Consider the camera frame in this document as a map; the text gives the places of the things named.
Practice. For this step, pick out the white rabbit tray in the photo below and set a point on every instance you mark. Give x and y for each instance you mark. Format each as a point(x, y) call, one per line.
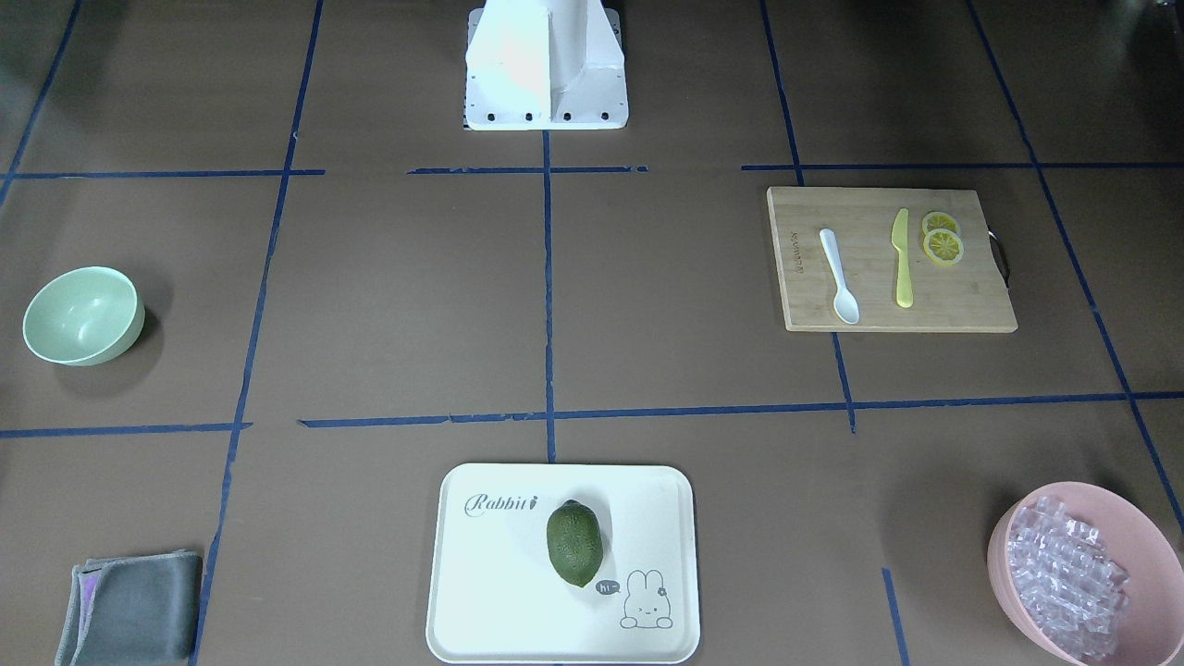
point(495, 597)

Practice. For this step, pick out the white plastic spoon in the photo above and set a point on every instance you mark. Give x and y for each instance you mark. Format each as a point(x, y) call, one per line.
point(844, 302)

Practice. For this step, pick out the upper lemon slice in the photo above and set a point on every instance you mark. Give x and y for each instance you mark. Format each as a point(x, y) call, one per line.
point(938, 220)

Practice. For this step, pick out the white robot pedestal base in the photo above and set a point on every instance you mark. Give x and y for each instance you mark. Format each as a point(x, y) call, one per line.
point(545, 65)

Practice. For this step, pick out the green lime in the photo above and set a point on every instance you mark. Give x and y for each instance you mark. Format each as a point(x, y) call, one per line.
point(574, 543)

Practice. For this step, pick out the clear ice cubes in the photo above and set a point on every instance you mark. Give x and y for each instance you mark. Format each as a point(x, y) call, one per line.
point(1066, 580)

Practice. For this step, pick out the pink bowl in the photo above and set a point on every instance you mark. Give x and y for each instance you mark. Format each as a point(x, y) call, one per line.
point(1152, 632)

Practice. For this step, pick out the grey folded cloth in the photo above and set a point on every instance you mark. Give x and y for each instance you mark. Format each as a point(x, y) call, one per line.
point(133, 610)

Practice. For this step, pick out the yellow plastic knife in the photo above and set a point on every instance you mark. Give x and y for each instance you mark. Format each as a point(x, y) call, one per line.
point(903, 289)

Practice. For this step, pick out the wooden cutting board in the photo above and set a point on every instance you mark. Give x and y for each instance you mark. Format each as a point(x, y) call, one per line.
point(969, 297)

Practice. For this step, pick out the light green bowl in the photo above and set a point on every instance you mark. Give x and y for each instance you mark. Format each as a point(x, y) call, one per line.
point(85, 317)

